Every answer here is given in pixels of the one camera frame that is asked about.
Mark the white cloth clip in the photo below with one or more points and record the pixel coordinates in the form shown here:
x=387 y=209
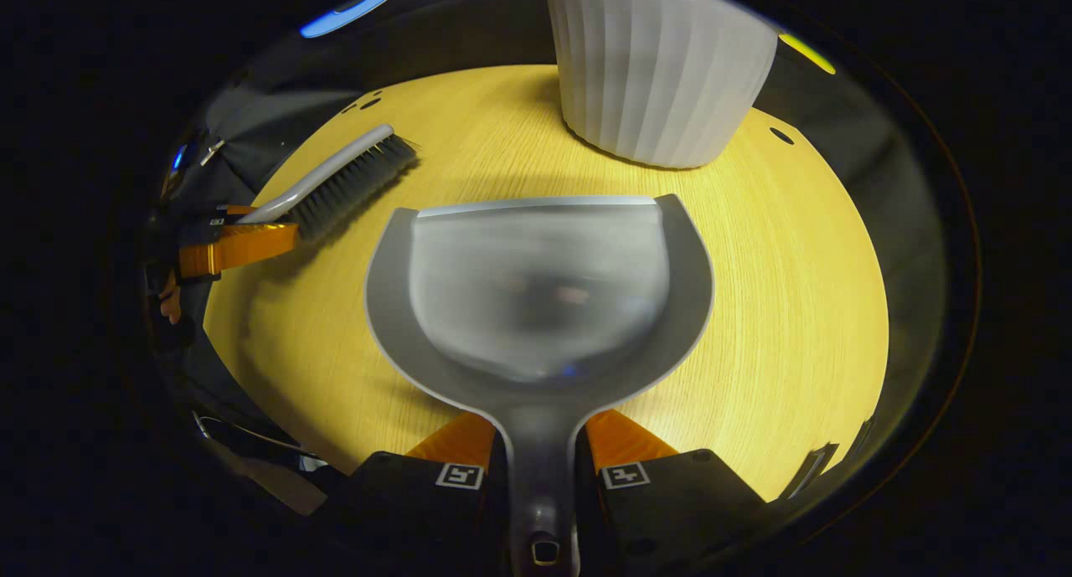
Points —
x=211 y=151

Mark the grey dustpan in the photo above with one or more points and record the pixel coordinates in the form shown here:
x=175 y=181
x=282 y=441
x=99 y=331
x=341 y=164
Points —
x=536 y=292

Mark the white ribbed garbage bin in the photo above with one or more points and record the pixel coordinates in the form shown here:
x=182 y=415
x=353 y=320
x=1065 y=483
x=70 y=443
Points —
x=662 y=66

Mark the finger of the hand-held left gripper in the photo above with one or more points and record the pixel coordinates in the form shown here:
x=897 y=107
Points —
x=230 y=215
x=243 y=246

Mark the small grey broom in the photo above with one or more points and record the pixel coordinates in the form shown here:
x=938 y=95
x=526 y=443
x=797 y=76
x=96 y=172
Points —
x=343 y=179

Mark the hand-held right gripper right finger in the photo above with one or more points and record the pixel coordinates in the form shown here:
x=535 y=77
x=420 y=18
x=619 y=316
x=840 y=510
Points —
x=670 y=510

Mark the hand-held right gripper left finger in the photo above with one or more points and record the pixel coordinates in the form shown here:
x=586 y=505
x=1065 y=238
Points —
x=419 y=518

